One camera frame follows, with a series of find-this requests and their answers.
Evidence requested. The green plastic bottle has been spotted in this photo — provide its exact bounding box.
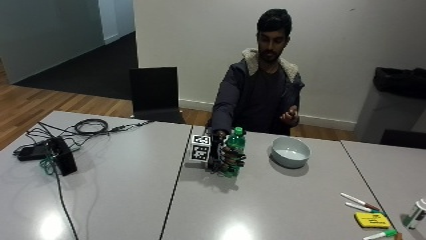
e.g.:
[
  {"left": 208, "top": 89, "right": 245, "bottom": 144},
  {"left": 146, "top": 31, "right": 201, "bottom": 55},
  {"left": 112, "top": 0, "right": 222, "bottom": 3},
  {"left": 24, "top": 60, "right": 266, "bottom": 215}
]
[{"left": 221, "top": 126, "right": 248, "bottom": 178}]

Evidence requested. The white marker cube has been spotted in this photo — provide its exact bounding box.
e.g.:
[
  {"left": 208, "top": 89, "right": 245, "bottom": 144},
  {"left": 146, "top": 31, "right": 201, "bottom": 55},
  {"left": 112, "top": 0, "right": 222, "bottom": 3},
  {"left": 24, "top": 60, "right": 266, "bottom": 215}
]
[{"left": 189, "top": 133, "right": 212, "bottom": 164}]

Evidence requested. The the person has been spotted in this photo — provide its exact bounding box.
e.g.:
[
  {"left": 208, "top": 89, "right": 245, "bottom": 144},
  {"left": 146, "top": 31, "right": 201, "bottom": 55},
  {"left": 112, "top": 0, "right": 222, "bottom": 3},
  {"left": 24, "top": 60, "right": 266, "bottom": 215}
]
[{"left": 208, "top": 8, "right": 306, "bottom": 137}]

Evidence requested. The grey bowl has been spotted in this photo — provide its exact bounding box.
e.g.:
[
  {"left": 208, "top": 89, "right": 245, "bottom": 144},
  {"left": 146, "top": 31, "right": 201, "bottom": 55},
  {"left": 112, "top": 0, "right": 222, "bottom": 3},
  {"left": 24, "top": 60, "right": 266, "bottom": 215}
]
[{"left": 269, "top": 136, "right": 313, "bottom": 169}]

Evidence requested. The grey bin with black bag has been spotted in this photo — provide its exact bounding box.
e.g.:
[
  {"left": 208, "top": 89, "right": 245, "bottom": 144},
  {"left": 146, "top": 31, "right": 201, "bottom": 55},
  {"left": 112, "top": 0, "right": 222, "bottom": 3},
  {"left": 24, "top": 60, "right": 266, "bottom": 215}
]
[{"left": 353, "top": 66, "right": 426, "bottom": 135}]

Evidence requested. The black chair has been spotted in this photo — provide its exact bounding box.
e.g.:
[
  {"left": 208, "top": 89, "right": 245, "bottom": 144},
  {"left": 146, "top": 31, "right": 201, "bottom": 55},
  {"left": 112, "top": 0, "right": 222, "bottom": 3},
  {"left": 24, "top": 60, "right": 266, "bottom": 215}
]
[
  {"left": 379, "top": 128, "right": 426, "bottom": 150},
  {"left": 128, "top": 66, "right": 186, "bottom": 125}
]

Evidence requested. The black chair back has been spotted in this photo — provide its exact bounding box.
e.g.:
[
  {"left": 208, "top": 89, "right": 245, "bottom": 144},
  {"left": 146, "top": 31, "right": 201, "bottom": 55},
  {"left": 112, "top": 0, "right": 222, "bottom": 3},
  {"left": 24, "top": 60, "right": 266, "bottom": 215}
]
[{"left": 379, "top": 128, "right": 426, "bottom": 150}]

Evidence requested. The red capped white marker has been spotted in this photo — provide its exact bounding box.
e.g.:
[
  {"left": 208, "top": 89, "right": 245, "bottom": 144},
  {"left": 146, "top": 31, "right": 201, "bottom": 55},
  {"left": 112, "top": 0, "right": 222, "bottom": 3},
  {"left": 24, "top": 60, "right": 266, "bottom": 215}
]
[{"left": 339, "top": 192, "right": 382, "bottom": 212}]

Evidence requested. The green capped white marker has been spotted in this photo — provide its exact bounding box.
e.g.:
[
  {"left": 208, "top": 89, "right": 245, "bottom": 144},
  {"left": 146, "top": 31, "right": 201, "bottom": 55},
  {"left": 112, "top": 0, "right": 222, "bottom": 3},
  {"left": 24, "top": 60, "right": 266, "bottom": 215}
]
[
  {"left": 362, "top": 229, "right": 399, "bottom": 240},
  {"left": 343, "top": 201, "right": 386, "bottom": 215}
]

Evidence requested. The yellow whiteboard eraser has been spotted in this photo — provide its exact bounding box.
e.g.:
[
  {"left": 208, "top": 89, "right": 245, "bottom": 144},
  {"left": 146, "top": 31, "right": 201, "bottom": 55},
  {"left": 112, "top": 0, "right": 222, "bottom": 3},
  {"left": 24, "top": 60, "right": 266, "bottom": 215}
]
[{"left": 353, "top": 211, "right": 393, "bottom": 230}]

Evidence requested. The black electronic box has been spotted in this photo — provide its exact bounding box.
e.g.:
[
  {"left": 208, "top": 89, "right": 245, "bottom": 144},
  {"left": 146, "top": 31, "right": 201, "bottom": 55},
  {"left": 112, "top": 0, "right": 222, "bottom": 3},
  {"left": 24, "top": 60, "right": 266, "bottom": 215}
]
[{"left": 45, "top": 136, "right": 79, "bottom": 177}]

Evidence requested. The white spray bottle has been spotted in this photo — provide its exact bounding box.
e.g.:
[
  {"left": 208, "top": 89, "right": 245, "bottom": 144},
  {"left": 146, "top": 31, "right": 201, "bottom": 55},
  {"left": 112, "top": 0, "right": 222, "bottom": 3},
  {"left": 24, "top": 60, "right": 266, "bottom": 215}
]
[{"left": 405, "top": 198, "right": 426, "bottom": 230}]

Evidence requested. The black flat device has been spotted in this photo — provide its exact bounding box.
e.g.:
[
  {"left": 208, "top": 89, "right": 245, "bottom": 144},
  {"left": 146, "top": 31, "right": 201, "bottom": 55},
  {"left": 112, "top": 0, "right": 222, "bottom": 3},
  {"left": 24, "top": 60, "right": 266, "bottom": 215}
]
[{"left": 15, "top": 143, "right": 51, "bottom": 162}]

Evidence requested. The coiled black cable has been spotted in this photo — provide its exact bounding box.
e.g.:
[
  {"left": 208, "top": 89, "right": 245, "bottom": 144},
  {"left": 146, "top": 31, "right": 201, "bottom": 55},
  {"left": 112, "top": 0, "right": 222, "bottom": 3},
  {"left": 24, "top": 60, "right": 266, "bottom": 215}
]
[{"left": 72, "top": 118, "right": 110, "bottom": 136}]

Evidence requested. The green cable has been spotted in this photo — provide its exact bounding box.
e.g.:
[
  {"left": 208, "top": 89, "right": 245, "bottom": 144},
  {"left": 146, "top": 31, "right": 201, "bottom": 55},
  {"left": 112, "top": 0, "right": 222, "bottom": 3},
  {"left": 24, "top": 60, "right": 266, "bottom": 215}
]
[{"left": 39, "top": 150, "right": 59, "bottom": 176}]

